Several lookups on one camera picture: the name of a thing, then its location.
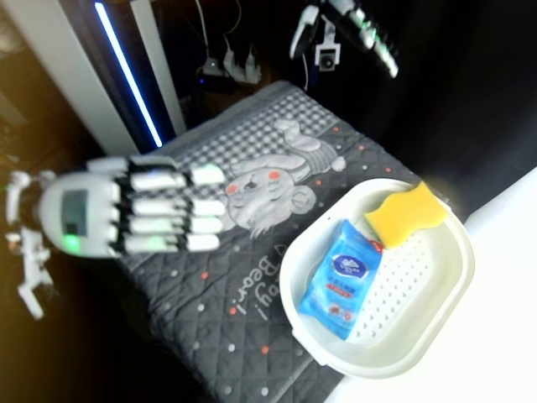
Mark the yellow green sponge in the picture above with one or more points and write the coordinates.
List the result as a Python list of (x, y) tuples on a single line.
[(407, 214)]

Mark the grey bear print quilt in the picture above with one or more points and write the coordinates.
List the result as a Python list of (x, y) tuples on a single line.
[(210, 327)]

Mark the white power adapter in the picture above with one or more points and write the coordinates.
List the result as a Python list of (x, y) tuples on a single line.
[(213, 66)]

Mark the blue wet wipes pack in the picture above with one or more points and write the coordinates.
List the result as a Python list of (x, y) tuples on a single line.
[(340, 277)]

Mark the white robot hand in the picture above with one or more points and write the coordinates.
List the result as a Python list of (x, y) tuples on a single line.
[(84, 214), (369, 33)]

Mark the white perforated plastic basin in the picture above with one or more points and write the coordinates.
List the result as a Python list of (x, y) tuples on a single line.
[(419, 302)]

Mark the white power strip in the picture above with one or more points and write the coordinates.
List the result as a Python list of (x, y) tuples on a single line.
[(242, 67)]

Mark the white column with blue light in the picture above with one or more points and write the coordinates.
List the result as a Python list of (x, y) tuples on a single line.
[(75, 84)]

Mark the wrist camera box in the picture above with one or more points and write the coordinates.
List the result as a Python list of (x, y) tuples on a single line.
[(327, 59)]

